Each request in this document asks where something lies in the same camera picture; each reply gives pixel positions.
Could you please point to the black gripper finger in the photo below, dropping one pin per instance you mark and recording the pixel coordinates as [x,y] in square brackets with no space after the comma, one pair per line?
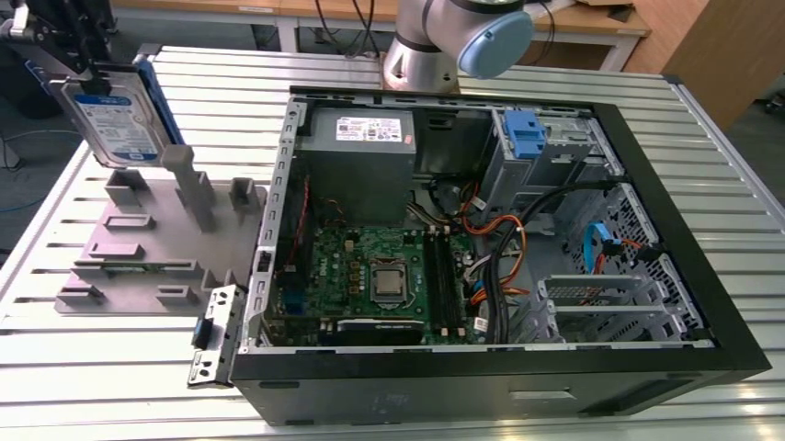
[97,80]

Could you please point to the hard disk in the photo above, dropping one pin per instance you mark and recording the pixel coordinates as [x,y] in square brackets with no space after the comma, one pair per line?
[116,133]

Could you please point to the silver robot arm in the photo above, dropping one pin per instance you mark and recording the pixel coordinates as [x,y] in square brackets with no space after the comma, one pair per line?
[416,59]

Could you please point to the metal disk bay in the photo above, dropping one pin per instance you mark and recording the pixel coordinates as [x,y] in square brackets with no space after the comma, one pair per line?
[607,310]

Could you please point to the grey parts rack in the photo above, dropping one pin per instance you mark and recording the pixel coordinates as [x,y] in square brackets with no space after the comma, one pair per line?
[171,257]

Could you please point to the green RAM stick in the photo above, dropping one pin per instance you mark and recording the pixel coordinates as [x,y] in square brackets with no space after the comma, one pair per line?
[131,270]

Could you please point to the grey power supply unit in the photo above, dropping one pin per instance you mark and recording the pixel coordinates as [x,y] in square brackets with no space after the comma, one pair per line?
[361,184]

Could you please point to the green motherboard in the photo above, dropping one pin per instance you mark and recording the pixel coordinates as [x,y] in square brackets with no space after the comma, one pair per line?
[343,257]

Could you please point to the silver CPU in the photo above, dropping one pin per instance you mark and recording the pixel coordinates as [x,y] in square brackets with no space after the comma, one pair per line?
[387,282]

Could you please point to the CPU socket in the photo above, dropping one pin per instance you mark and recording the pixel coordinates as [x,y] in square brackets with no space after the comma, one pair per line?
[388,303]

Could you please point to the blue drive latch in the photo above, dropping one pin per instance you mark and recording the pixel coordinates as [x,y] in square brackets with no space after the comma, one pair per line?
[523,133]

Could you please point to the black RAM slot bank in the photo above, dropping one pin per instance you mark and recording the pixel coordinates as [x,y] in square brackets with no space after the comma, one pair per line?
[442,285]

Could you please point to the black graphics card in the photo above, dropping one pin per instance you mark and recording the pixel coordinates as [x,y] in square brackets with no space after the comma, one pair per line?
[380,333]

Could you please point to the silver drive cage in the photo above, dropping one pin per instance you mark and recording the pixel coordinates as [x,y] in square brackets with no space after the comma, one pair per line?
[539,179]

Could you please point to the wooden desk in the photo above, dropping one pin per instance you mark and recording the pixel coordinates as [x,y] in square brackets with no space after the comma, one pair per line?
[582,23]

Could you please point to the black PC case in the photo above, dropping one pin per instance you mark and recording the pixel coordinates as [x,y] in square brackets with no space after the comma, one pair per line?
[428,390]

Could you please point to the wooden cabinet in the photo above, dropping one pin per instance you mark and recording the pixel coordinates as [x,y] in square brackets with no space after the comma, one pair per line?
[723,55]

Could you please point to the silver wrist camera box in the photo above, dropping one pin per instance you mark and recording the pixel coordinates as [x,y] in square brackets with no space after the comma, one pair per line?
[14,32]

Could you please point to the silver slot bracket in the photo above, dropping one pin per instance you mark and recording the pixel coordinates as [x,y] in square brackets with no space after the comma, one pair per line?
[220,312]

